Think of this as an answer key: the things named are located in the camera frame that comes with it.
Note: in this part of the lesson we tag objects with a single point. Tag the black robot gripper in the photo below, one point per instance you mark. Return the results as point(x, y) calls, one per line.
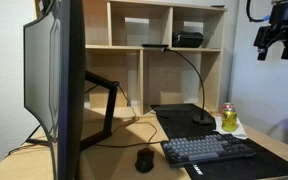
point(276, 31)

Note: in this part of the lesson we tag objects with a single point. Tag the black gooseneck desk lamp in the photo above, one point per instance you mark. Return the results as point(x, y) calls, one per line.
point(203, 117)

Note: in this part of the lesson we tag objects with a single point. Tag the black desk mat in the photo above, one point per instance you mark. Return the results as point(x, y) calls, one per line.
point(176, 121)

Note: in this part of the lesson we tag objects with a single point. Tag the small dark object on shelf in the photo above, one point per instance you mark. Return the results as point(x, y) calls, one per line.
point(218, 6)

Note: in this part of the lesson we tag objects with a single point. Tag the red drink can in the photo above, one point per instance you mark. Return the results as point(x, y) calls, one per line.
point(227, 107)

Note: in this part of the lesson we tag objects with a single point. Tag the yellow drink can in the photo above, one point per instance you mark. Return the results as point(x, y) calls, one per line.
point(229, 120)

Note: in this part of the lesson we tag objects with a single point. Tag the white paper napkin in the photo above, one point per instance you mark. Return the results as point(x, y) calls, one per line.
point(238, 133)

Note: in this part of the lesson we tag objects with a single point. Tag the black zippered case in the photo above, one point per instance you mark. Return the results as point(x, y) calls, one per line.
point(187, 39)

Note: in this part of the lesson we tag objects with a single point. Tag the light wooden cubby shelf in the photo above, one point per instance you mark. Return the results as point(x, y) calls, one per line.
point(117, 29)

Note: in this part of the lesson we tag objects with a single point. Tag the grey mechanical keyboard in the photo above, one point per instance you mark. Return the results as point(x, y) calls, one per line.
point(184, 151)

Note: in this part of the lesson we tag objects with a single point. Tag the black monitor stand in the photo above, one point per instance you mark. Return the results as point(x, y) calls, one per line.
point(106, 132)

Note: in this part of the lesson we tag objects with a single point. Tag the black computer mouse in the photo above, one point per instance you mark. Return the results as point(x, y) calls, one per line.
point(144, 162)

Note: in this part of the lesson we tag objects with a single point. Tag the curved black computer monitor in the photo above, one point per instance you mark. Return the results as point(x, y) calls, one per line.
point(54, 76)

